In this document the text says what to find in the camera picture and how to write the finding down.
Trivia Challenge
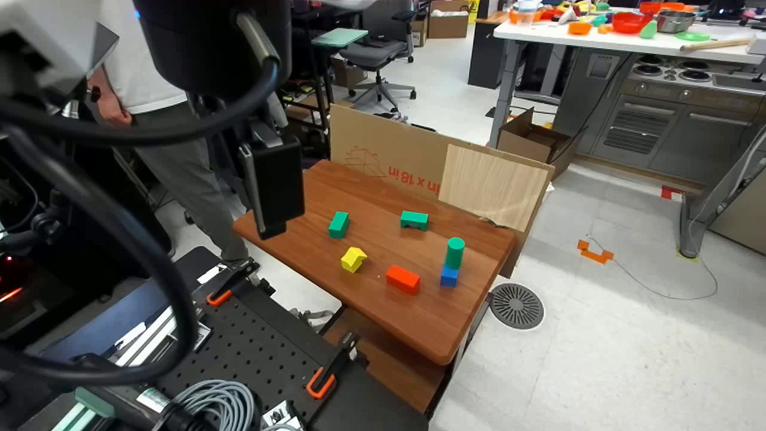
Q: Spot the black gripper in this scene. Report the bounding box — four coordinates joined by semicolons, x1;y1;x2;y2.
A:
240;122;305;241

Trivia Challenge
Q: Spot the orange rectangular block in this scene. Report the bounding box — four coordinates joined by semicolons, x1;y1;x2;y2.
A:
386;266;422;294

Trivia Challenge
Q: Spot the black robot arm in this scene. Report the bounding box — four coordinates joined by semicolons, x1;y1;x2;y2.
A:
0;0;289;385

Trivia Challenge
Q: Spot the green block left side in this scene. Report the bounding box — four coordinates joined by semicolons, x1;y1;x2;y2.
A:
328;212;349;241

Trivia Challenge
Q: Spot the yellow house-shaped block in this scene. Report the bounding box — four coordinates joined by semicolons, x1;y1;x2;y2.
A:
341;247;366;273

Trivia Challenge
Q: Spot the green block near cardboard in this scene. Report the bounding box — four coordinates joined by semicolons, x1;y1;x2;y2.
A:
401;212;428;230

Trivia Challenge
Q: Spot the green cylinder block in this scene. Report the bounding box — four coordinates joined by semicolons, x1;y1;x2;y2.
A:
446;237;466;272

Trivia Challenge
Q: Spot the blue cube block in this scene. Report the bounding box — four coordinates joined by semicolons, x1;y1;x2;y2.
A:
440;266;460;288

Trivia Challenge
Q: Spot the brown cardboard backdrop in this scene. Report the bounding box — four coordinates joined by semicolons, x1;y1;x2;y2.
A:
331;103;530;275

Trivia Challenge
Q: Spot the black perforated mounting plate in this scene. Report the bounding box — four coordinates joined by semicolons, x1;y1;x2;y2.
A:
155;288;428;431

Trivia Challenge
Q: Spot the person in white shirt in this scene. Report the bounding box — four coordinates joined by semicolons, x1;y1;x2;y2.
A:
89;0;249;262

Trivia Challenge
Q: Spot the wooden table top board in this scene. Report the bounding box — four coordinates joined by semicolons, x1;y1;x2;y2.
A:
235;162;517;366

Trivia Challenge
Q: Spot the black office chair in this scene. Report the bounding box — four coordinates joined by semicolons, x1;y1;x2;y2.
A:
341;0;417;116

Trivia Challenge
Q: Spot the light wooden panel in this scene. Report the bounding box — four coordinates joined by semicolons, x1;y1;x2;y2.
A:
439;145;554;232

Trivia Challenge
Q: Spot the open cardboard box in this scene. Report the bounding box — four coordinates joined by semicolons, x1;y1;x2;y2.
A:
499;109;574;177

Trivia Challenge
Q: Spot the round floor drain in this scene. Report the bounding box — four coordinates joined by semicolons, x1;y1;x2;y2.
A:
489;282;543;330

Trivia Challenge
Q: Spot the grey toy kitchen stove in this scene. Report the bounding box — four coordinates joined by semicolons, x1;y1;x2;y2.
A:
554;48;766;187

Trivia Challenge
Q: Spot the white work table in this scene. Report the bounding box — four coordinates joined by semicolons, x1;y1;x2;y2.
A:
489;19;766;260

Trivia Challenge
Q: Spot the orange handled clamp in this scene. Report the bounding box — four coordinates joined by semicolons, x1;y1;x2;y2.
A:
192;260;259;310
305;334;359;400

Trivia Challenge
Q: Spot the grey coiled cable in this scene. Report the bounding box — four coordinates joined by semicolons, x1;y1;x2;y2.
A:
170;377;259;431

